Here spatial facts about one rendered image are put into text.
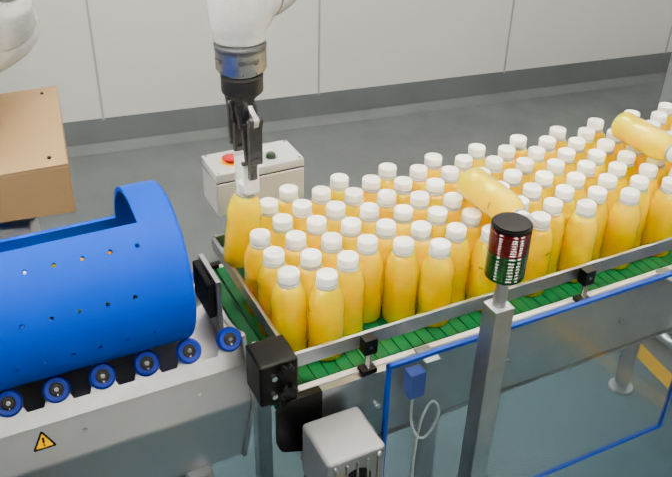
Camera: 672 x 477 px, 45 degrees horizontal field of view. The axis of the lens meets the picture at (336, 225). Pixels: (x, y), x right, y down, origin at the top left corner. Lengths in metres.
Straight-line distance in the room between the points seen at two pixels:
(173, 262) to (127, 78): 2.98
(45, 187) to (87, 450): 0.58
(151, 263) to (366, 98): 3.39
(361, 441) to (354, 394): 0.11
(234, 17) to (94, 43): 2.83
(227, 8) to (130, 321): 0.53
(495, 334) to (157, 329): 0.55
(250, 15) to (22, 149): 0.68
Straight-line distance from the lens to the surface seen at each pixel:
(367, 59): 4.54
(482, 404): 1.47
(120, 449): 1.52
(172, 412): 1.50
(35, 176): 1.78
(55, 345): 1.33
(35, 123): 1.95
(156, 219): 1.33
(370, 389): 1.53
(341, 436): 1.44
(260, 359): 1.37
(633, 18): 5.36
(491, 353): 1.39
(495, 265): 1.28
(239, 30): 1.38
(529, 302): 1.72
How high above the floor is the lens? 1.91
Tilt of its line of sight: 32 degrees down
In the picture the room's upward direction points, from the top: 1 degrees clockwise
